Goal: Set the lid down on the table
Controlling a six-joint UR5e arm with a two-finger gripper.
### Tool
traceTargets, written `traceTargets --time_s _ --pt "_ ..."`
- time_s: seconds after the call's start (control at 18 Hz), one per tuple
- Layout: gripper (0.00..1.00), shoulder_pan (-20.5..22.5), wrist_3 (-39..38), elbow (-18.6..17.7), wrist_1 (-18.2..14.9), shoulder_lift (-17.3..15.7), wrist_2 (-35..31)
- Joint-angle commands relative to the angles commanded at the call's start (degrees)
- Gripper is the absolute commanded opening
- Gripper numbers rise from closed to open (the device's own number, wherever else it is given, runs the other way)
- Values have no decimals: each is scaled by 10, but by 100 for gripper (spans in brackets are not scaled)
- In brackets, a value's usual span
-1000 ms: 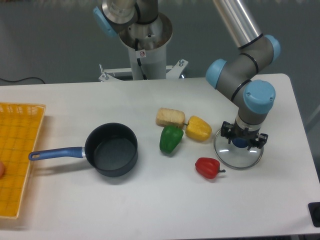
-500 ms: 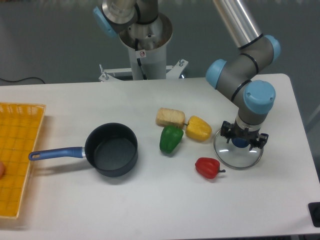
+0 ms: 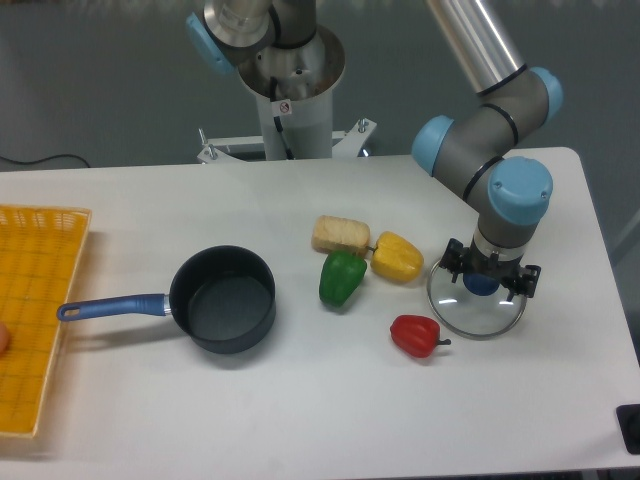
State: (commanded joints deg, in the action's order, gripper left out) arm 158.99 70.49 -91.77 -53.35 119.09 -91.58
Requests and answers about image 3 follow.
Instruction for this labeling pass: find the yellow bell pepper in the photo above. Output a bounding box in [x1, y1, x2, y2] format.
[367, 231, 424, 283]

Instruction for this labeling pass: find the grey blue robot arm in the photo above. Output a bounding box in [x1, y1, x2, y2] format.
[186, 1, 563, 298]

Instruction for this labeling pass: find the red bell pepper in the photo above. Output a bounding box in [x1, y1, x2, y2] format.
[390, 315, 451, 359]

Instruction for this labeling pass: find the green bell pepper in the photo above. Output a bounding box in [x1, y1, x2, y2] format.
[319, 250, 367, 308]

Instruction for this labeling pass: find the beige bread loaf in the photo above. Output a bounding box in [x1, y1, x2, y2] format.
[311, 215, 370, 256]

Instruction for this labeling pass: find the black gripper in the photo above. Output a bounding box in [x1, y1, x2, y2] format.
[439, 238, 541, 301]

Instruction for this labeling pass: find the dark pot blue handle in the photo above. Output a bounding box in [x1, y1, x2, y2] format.
[56, 245, 276, 355]

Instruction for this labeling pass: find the black cable on floor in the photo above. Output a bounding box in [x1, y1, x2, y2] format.
[0, 153, 91, 168]

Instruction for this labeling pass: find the black device at table edge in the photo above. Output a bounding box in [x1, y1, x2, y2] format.
[616, 404, 640, 455]

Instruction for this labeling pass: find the yellow woven basket tray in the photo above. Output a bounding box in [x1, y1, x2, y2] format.
[1, 204, 92, 438]

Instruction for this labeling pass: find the glass lid blue knob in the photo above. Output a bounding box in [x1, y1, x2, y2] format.
[427, 260, 527, 340]

